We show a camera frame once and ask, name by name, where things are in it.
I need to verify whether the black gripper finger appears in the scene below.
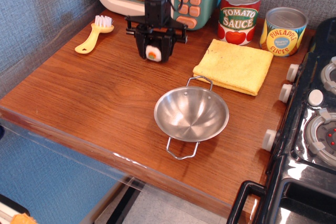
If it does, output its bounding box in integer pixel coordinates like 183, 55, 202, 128
134, 26, 152, 59
161, 31, 176, 62

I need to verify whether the yellow dish brush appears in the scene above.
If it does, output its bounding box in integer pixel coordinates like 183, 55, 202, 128
75, 15, 114, 54

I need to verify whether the tomato sauce can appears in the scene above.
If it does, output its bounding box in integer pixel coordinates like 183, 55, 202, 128
217, 0, 261, 46

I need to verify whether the toy sushi roll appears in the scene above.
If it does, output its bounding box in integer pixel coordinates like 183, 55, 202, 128
145, 42, 162, 62

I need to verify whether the small steel wok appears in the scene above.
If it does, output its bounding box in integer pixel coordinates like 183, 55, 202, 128
154, 76, 229, 160

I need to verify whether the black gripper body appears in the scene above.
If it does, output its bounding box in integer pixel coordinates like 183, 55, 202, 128
125, 0, 187, 45

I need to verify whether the pineapple slices can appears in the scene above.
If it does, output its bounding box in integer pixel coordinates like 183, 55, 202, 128
259, 7, 308, 57

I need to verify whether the black toy stove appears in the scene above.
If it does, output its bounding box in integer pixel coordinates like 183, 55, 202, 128
227, 18, 335, 223

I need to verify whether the yellow folded cloth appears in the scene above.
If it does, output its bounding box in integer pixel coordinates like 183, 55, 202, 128
193, 39, 273, 96

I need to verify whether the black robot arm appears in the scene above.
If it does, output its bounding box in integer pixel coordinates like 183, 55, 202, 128
125, 0, 187, 62

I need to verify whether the orange fuzzy object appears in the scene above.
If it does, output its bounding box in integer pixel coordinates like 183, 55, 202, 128
10, 214, 37, 224

